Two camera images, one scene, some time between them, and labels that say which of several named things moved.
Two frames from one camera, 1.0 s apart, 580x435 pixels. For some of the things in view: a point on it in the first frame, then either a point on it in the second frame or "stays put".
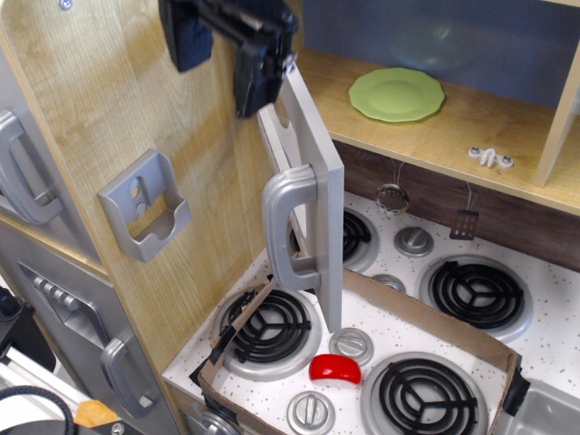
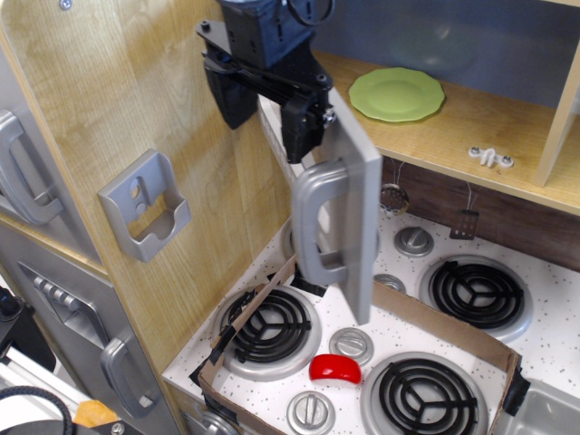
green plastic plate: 396,94 stays put
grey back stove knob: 414,242 stays put
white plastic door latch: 489,158 stays put
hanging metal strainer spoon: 393,197 stays put
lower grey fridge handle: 126,377 stays put
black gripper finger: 188,38 to 238,102
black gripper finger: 259,67 to 304,122
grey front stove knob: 311,412 stays put
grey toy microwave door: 304,196 to 355,170
